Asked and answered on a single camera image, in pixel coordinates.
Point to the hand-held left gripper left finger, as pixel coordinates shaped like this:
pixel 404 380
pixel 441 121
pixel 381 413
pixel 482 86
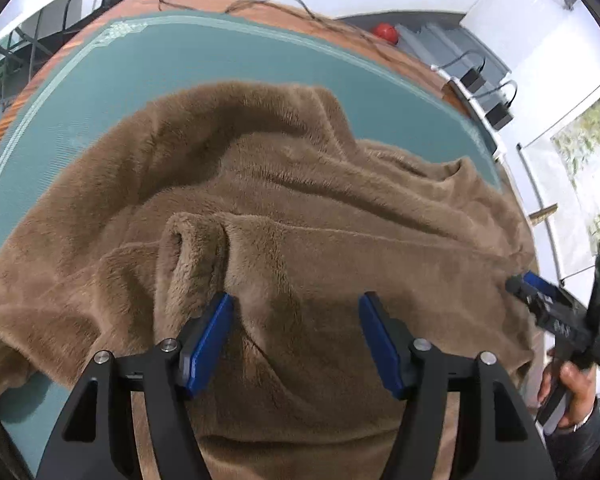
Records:
pixel 207 345

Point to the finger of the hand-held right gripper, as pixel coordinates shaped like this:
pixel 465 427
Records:
pixel 522 292
pixel 537 280

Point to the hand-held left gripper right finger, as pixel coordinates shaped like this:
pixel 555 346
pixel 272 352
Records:
pixel 380 345

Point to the brown fleece garment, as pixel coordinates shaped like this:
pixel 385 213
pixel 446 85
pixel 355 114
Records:
pixel 305 220

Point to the person's right forearm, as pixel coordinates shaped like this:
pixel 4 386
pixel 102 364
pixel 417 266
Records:
pixel 580 450

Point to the person's right hand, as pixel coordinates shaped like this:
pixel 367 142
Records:
pixel 580 395

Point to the black power adapter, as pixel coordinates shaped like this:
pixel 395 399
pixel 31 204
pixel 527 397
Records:
pixel 499 116
pixel 472 80

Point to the white power strip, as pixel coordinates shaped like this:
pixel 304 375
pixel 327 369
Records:
pixel 475 102

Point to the grey box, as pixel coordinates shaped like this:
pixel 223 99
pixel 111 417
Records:
pixel 430 35

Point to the red ball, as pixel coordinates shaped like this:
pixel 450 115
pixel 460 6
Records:
pixel 386 32

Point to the glass top table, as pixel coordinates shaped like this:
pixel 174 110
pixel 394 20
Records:
pixel 15 40

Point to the hanging wall scroll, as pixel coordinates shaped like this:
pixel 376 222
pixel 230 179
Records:
pixel 590 150

